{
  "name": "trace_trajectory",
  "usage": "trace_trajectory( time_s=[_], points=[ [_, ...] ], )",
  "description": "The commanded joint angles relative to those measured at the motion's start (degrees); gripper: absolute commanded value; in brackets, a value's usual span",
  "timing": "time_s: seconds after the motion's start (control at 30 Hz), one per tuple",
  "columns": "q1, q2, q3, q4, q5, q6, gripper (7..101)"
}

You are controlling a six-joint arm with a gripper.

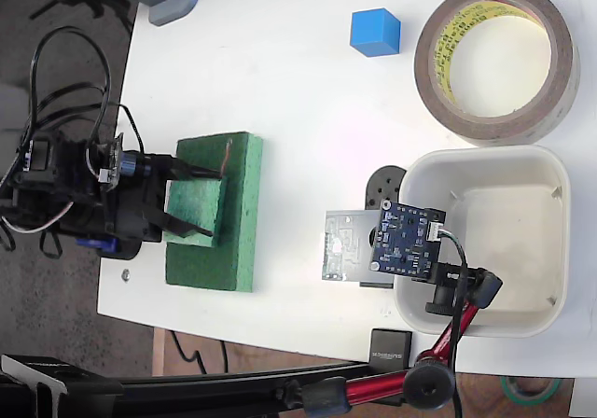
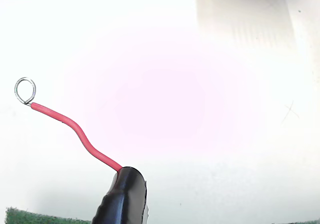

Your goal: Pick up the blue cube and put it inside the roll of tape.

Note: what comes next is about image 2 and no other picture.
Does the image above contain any large dark green sponge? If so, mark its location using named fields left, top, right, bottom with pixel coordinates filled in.
left=4, top=207, right=92, bottom=224

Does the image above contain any red wire with metal loop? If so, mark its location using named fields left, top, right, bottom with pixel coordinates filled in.
left=14, top=76, right=124, bottom=172

